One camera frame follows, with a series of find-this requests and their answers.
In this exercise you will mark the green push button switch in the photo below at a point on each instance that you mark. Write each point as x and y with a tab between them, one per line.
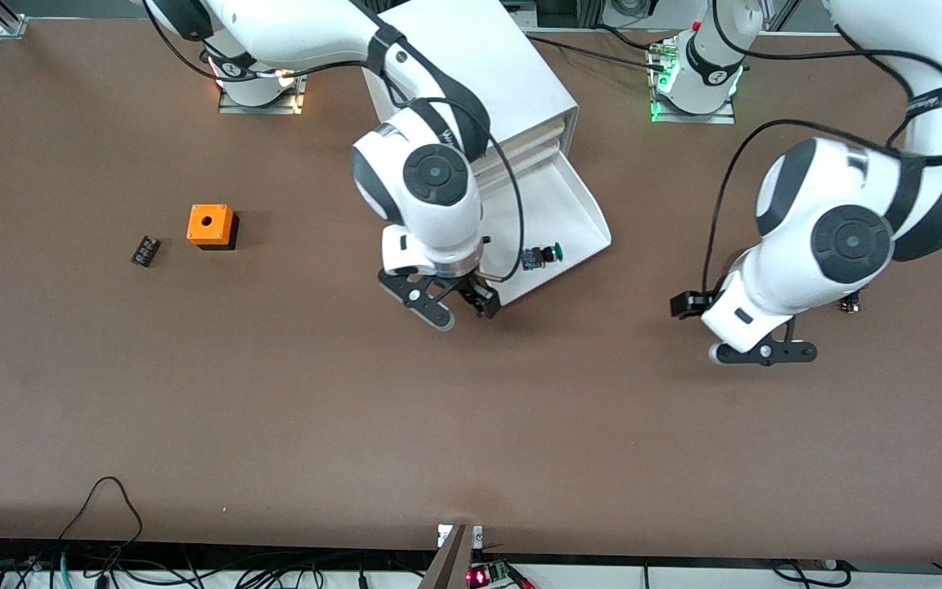
551	254

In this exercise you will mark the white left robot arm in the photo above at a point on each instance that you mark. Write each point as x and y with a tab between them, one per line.
847	237

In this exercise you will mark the dark cylindrical capacitor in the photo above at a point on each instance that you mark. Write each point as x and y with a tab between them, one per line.
145	251

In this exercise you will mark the circuit board with red light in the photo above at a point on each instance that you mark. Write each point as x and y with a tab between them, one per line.
479	577

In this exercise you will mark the black right camera mount bracket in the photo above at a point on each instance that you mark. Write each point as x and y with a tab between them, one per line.
426	298

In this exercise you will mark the small black switch part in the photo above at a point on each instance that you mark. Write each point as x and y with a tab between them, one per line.
850	306

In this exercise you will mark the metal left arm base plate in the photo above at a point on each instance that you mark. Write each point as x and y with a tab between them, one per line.
716	117

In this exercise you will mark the orange button enclosure box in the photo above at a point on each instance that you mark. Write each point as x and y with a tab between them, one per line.
209	221

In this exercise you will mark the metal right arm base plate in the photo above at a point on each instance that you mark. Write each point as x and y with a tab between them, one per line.
234	106

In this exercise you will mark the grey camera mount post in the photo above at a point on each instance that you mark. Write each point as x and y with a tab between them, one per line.
450	564

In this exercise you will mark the silver table corner bracket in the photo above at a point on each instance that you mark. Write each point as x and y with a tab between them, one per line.
11	26

